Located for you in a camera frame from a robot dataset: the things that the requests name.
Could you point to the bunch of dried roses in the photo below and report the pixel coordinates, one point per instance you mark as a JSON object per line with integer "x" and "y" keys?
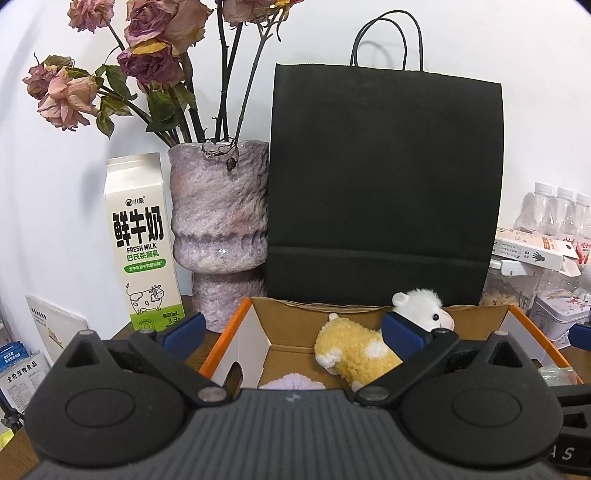
{"x": 152, "y": 50}

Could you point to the red cardboard box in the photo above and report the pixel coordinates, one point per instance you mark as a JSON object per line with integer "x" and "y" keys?
{"x": 295, "y": 323}

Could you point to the blue white food packet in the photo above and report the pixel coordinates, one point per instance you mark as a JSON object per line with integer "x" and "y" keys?
{"x": 23, "y": 383}

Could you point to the purple fluffy headband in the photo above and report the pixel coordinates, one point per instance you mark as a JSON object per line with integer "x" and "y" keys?
{"x": 291, "y": 382}

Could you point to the white tin box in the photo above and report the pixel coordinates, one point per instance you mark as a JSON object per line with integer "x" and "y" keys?
{"x": 558, "y": 316}

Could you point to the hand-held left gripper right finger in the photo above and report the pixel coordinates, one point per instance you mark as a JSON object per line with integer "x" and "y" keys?
{"x": 406, "y": 337}

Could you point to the clear snack jar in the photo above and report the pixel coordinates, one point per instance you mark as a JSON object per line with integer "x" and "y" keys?
{"x": 505, "y": 288}

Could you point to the yellow white plush sheep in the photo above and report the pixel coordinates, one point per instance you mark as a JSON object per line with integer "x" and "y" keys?
{"x": 351, "y": 350}

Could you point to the white flat carton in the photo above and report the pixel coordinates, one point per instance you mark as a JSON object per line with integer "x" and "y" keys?
{"x": 531, "y": 249}

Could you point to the black paper bag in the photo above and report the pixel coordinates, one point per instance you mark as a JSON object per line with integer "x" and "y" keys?
{"x": 383, "y": 184}

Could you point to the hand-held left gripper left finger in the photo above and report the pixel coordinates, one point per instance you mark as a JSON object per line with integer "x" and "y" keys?
{"x": 184, "y": 333}

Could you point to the white booklet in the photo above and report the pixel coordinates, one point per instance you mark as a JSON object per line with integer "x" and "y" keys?
{"x": 55, "y": 323}

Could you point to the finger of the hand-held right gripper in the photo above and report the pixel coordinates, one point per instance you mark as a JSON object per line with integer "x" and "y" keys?
{"x": 577, "y": 394}
{"x": 581, "y": 334}

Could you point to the clear water bottle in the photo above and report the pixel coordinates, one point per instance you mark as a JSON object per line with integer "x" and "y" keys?
{"x": 582, "y": 221}
{"x": 563, "y": 214}
{"x": 535, "y": 207}

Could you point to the purple mottled vase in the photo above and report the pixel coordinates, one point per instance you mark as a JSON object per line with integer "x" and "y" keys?
{"x": 217, "y": 207}

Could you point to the white green milk carton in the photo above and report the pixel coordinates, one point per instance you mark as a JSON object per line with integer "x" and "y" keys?
{"x": 141, "y": 230}

